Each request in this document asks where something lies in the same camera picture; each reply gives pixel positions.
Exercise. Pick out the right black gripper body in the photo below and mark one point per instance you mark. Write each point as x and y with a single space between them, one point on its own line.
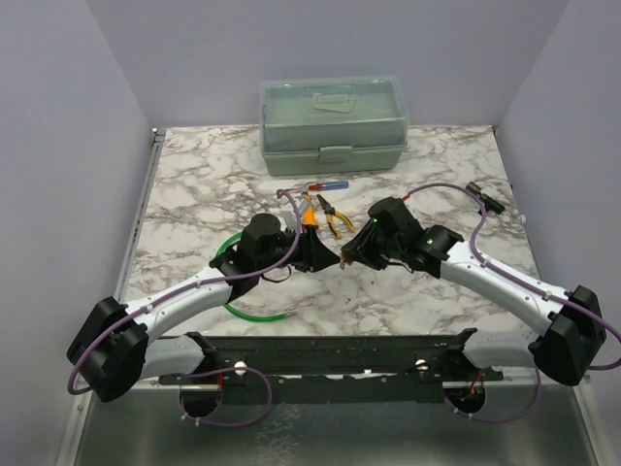
386 249

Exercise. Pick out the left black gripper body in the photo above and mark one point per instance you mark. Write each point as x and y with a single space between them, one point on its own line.
303 256

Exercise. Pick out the green cable lock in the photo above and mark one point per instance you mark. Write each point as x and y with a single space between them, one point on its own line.
233 240

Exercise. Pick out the brass padlock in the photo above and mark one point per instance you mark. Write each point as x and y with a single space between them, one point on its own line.
348 256

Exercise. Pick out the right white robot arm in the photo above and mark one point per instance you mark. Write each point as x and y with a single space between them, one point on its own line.
564 332

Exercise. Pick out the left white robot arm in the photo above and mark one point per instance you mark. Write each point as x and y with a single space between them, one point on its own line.
115 346

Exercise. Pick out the orange utility knife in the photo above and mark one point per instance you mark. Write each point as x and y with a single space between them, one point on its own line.
307 213

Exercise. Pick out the yellow black pliers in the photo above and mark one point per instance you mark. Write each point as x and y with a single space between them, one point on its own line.
331 214

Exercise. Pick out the red blue screwdriver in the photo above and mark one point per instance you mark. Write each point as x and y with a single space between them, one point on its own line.
321 186

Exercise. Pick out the black T-shaped fitting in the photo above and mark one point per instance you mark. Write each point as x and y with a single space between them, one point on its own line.
490 204

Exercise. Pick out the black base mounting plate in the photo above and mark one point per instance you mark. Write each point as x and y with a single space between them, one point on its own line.
330 370

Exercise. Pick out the green translucent plastic toolbox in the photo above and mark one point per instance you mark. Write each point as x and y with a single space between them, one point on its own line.
330 126

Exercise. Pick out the left aluminium rail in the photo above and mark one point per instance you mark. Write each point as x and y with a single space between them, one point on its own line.
159 135

